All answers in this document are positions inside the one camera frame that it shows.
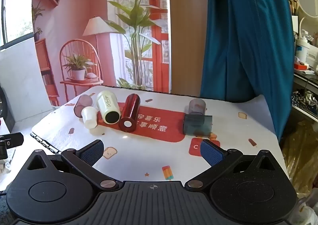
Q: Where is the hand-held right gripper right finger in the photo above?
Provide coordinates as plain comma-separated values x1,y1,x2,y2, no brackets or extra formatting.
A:
185,140,278,190

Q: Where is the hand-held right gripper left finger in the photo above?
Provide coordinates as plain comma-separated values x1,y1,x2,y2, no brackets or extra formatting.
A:
25,140,118,191

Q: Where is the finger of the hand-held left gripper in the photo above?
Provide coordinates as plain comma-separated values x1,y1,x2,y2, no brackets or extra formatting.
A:
0,133,24,161

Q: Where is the dark teal translucent cup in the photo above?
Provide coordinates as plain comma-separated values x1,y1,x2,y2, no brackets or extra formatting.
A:
183,114,213,137

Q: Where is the small white cup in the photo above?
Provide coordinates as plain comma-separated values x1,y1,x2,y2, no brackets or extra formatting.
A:
81,106,98,129

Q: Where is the cream tumbler cup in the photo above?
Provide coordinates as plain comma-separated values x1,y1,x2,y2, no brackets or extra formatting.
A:
96,90,120,124

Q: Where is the purple translucent cup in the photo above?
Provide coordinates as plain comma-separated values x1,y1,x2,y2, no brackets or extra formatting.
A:
74,94,93,118

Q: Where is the red metallic tumbler cup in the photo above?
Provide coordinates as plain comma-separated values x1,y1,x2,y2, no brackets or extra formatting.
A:
118,93,141,132

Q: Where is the black keyboard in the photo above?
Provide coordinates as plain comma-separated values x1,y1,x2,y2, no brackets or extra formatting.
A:
30,132,61,154

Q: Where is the printed white red tablecloth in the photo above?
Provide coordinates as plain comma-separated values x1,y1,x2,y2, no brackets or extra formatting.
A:
31,86,286,184

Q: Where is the yellow plastic bag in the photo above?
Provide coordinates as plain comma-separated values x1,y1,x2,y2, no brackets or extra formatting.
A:
282,119,318,196

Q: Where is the cluttered shelf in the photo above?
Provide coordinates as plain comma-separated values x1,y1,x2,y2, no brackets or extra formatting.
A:
291,66,318,122

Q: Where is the white plastic bag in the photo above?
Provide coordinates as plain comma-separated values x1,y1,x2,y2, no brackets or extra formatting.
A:
292,196,318,225

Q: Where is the blue curtain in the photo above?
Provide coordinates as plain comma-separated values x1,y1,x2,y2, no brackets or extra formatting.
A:
200,0,294,141

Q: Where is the window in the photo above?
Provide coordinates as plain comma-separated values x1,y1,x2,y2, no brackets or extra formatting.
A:
0,0,38,50

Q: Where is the white bottle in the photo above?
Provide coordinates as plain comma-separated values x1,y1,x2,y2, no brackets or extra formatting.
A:
296,30,311,63

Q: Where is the round white mirror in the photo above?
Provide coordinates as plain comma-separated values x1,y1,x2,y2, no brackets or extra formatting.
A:
297,0,318,40

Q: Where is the wall poster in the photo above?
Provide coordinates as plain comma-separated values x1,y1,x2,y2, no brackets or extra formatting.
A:
31,0,172,107

